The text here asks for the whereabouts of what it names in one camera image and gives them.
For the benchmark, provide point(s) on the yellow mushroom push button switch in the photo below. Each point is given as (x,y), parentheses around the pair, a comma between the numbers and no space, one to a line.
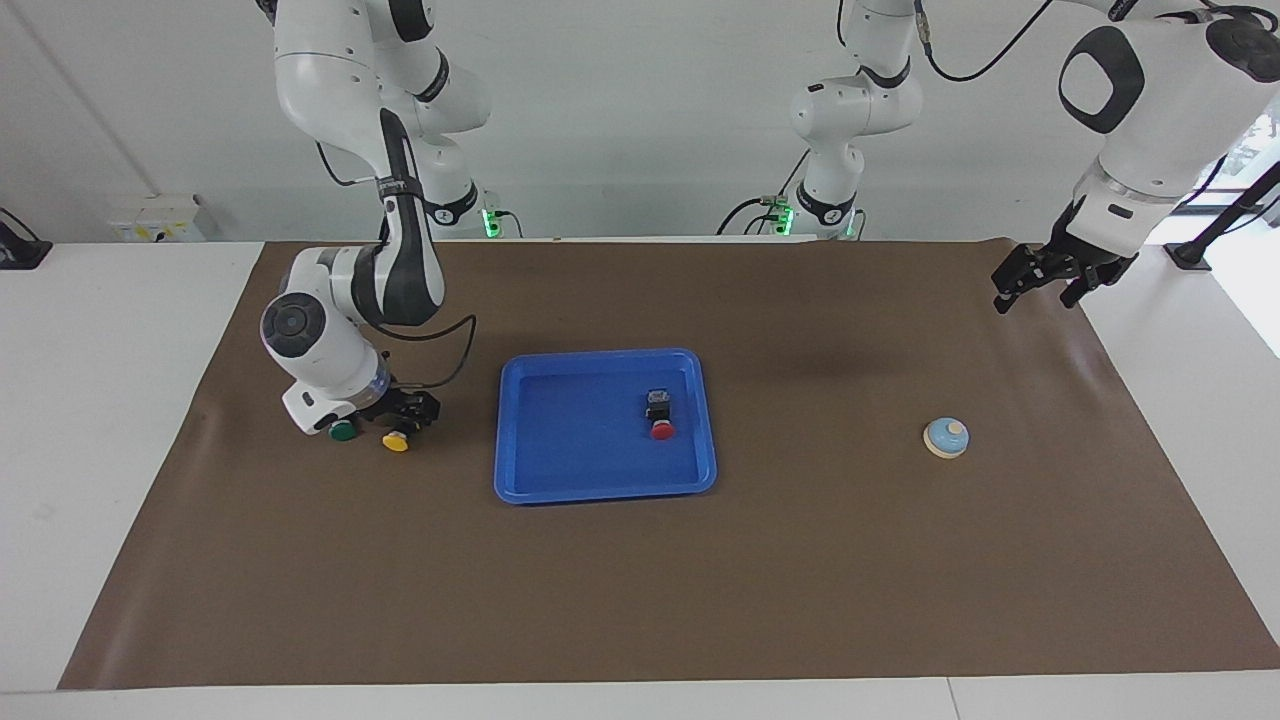
(396,441)

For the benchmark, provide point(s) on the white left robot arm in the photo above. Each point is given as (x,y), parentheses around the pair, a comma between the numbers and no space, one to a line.
(1150,130)

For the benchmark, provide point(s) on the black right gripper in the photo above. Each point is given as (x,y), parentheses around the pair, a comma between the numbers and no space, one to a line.
(385,405)

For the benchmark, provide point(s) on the red mushroom push button switch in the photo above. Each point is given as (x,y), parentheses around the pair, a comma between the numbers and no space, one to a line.
(661,430)

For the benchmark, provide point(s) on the black tripod stand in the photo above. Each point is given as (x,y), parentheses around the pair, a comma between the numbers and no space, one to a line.
(1215,225)

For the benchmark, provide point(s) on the light blue service bell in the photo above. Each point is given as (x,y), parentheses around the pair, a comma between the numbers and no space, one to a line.
(944,438)

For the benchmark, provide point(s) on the small black stand base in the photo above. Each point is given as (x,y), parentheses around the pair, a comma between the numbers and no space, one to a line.
(22,250)

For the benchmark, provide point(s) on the brown paper table mat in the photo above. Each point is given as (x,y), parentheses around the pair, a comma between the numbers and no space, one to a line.
(640,590)

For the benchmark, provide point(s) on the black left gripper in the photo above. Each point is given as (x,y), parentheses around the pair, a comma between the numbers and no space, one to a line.
(1085,252)

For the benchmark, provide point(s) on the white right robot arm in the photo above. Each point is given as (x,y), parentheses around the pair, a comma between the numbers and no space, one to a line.
(320,350)

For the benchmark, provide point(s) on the green mushroom push button switch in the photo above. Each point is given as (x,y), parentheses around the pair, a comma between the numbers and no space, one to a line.
(343,432)

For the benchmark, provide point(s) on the blue plastic tray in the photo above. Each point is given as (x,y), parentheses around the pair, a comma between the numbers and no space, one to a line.
(580,440)

